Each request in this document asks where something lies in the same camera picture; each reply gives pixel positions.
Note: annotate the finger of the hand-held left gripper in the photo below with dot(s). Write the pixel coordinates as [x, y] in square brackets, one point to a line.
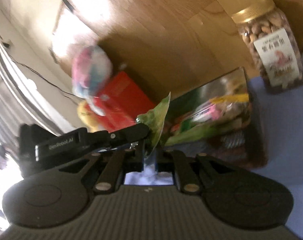
[131, 133]

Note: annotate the wooden board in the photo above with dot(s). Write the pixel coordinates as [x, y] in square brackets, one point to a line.
[166, 30]

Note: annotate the pink candy packet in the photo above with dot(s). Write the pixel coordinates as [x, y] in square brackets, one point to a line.
[206, 112]

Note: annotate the red gift bag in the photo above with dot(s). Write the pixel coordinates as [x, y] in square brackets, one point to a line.
[121, 100]

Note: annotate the pale green snack packet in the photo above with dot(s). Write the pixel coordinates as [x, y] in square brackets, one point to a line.
[157, 120]

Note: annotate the black rectangular box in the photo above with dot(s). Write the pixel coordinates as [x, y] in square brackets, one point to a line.
[231, 130]

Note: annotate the blue cloth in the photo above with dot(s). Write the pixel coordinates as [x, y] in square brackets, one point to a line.
[286, 142]

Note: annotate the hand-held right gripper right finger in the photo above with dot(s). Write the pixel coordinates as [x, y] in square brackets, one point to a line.
[165, 161]

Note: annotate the nut jar with gold lid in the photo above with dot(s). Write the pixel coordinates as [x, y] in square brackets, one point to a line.
[271, 52]

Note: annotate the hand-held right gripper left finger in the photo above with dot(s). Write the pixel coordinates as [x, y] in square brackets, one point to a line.
[135, 158]

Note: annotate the pink and white plush toy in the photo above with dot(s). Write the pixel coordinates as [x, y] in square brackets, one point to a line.
[91, 72]

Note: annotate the yellow duck plush toy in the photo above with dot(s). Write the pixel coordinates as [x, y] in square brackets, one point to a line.
[87, 116]

